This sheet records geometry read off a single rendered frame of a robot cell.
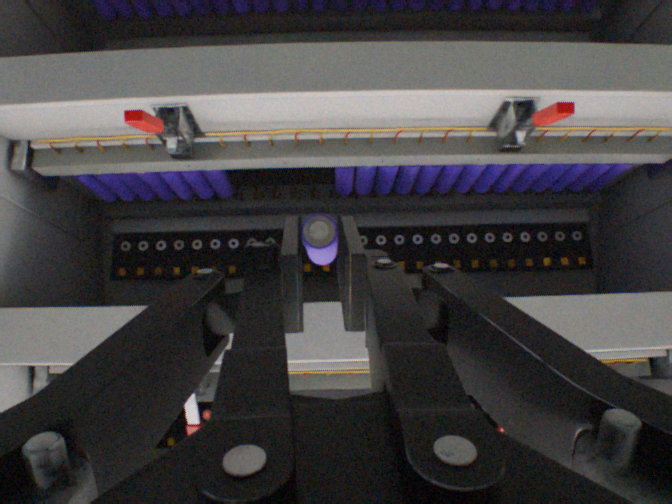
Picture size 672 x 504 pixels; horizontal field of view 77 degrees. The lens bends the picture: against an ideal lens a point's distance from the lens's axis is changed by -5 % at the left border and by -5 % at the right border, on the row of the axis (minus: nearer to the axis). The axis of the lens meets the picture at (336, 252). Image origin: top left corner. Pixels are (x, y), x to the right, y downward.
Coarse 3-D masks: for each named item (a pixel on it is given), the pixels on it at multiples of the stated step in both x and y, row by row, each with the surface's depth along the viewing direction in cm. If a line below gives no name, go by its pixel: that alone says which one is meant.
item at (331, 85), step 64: (0, 64) 33; (64, 64) 33; (128, 64) 33; (192, 64) 33; (256, 64) 33; (320, 64) 33; (384, 64) 33; (448, 64) 33; (512, 64) 33; (576, 64) 33; (640, 64) 33; (0, 128) 35; (64, 128) 35; (128, 128) 36; (256, 128) 37; (320, 128) 37; (0, 192) 36; (64, 192) 45; (640, 192) 45
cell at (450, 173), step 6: (444, 168) 42; (450, 168) 41; (456, 168) 40; (462, 168) 41; (438, 174) 44; (444, 174) 42; (450, 174) 42; (456, 174) 42; (438, 180) 44; (444, 180) 43; (450, 180) 43; (438, 186) 45; (444, 186) 44; (450, 186) 44; (444, 192) 46
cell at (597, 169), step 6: (594, 168) 41; (600, 168) 41; (606, 168) 41; (582, 174) 43; (588, 174) 43; (594, 174) 42; (600, 174) 42; (576, 180) 44; (582, 180) 44; (588, 180) 43; (570, 186) 46; (576, 186) 45; (582, 186) 45
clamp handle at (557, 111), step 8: (552, 104) 27; (560, 104) 27; (568, 104) 27; (536, 112) 30; (544, 112) 28; (552, 112) 27; (560, 112) 27; (568, 112) 27; (528, 120) 31; (536, 120) 30; (544, 120) 29; (552, 120) 29; (520, 128) 33; (528, 128) 33; (520, 136) 33
